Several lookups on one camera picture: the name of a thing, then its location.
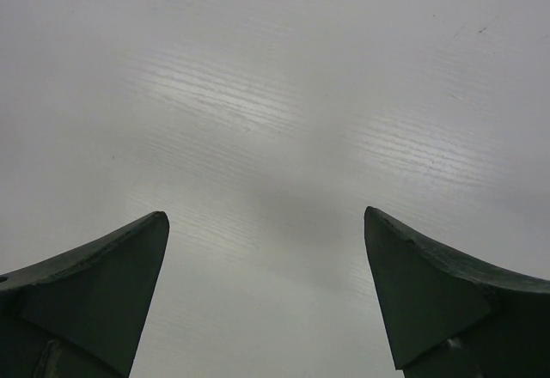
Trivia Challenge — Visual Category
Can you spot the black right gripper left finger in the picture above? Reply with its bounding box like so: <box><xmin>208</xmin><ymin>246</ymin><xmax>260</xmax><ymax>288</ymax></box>
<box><xmin>1</xmin><ymin>211</ymin><xmax>169</xmax><ymax>377</ymax></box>

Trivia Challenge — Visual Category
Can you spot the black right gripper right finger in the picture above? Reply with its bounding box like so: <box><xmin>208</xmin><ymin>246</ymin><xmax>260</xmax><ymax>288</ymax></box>
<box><xmin>364</xmin><ymin>206</ymin><xmax>549</xmax><ymax>377</ymax></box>

